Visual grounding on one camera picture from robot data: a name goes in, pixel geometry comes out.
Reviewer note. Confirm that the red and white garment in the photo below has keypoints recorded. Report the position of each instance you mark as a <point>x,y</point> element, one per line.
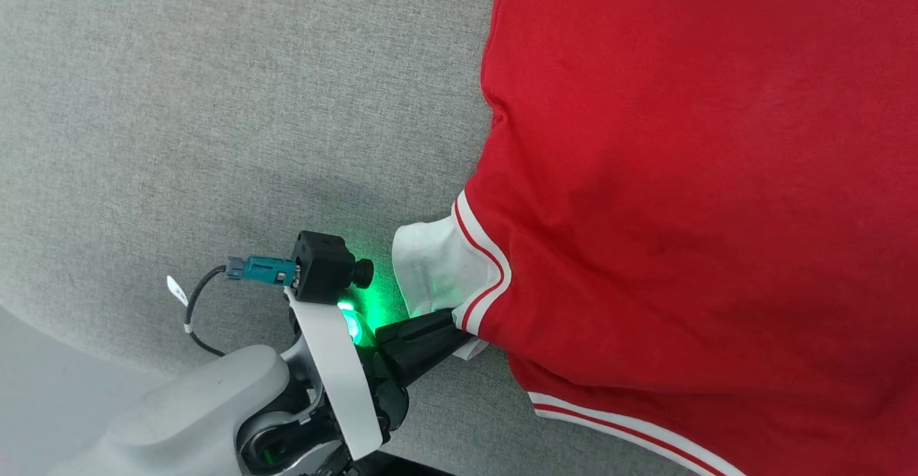
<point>681,175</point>

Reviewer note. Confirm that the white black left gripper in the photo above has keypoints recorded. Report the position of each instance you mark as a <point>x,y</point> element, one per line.
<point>337,375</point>

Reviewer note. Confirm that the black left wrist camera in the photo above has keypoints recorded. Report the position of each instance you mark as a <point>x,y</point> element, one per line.
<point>323,264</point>

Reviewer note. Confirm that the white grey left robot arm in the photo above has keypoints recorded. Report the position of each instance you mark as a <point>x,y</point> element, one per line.
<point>193,404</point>

